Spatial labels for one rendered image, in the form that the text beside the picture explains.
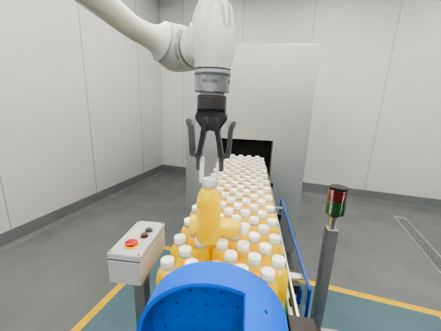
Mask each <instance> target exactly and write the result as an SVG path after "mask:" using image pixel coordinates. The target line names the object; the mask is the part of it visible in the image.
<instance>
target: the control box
mask: <svg viewBox="0 0 441 331"><path fill-rule="evenodd" d="M147 227H151V228H152V231H151V232H146V228H147ZM164 228H165V223H156V222H149V221H138V222H137V223H136V224H135V225H134V226H133V227H132V228H131V229H130V230H129V231H128V232H127V233H126V234H125V235H124V236H123V237H122V238H121V239H120V240H119V241H118V243H117V244H116V245H115V246H114V247H113V248H112V249H111V250H110V251H109V252H108V253H107V257H108V268H109V276H110V282H116V283H121V284H131V285H136V286H142V284H143V283H144V281H145V280H146V277H147V276H148V275H149V273H150V271H151V270H152V268H153V266H154V265H155V263H156V261H157V260H158V258H159V256H160V255H161V253H162V251H163V250H164V248H165V229H164ZM137 229H138V230H137ZM135 231H136V232H135ZM134 232H135V233H134ZM144 232H146V233H148V236H147V237H146V238H142V237H141V234H142V233H144ZM129 239H136V240H138V243H137V244H136V245H134V246H132V247H129V246H126V245H125V242H126V241H127V240H129Z"/></svg>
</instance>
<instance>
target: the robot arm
mask: <svg viewBox="0 0 441 331"><path fill-rule="evenodd" d="M74 1H76V2H77V3H79V4H80V5H81V6H83V7H84V8H86V9H87V10H88V11H90V12H91V13H93V14H94V15H96V16H97V17H99V18H100V19H101V20H103V21H104V22H105V23H107V24H109V25H110V26H111V27H113V28H114V29H116V30H117V31H118V32H120V33H122V34H123V35H124V36H126V37H128V38H129V39H131V40H133V41H134V42H136V43H138V44H139V45H142V46H143V47H145V48H146V49H148V50H149V51H150V52H151V54H152V56H153V59H154V60H155V61H157V62H159V63H160V64H161V65H162V66H163V67H164V68H165V69H167V70H170V71H172V72H189V71H192V70H195V71H194V74H195V82H194V90H195V92H198V93H199V95H198V96H197V112H196V115H195V117H193V118H190V119H187V120H186V124H187V126H188V138H189V151H190V155H191V156H193V157H195V158H196V169H197V170H199V184H202V182H203V178H204V163H205V157H203V155H202V154H203V148H204V144H205V138H206V134H207V131H214V132H215V137H216V142H217V150H218V155H219V157H218V158H217V159H216V185H218V184H219V182H220V171H223V169H224V160H225V159H227V158H229V157H230V155H231V149H232V138H233V132H234V128H235V126H236V121H233V120H231V119H229V118H228V116H227V115H226V96H225V95H224V94H225V93H229V85H230V76H231V73H230V71H231V65H232V61H233V59H234V51H235V42H236V30H235V21H234V13H233V9H232V6H231V4H230V3H229V2H228V1H227V0H199V1H198V3H197V5H196V8H195V10H194V13H193V18H192V22H191V23H190V25H189V26H188V27H186V26H184V25H180V24H174V23H170V22H167V21H164V22H162V23H161V24H151V23H149V22H147V21H145V20H143V19H141V18H139V17H138V16H137V15H135V14H134V13H133V12H131V11H130V10H129V9H128V8H127V7H126V6H125V5H124V4H123V3H122V2H121V1H120V0H74ZM196 121H197V122H198V123H199V125H200V127H201V132H200V138H199V144H198V150H197V152H196V139H195V127H194V126H195V124H196ZM225 122H227V127H228V128H229V129H228V138H227V144H226V154H224V151H223V146H222V137H221V127H222V126H223V125H224V124H225Z"/></svg>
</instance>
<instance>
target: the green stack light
mask: <svg viewBox="0 0 441 331"><path fill-rule="evenodd" d="M346 205H347V203H344V204H339V203H335V202H331V201H329V200H328V199H327V200H326V205H325V212H326V213H327V214H329V215H332V216H334V217H342V216H344V215H345V209H346Z"/></svg>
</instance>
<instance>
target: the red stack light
mask: <svg viewBox="0 0 441 331"><path fill-rule="evenodd" d="M347 198H348V191H347V192H337V191H334V190H331V189H330V188H328V192H327V199H328V200H329V201H331V202H335V203H339V204H344V203H346V202H347Z"/></svg>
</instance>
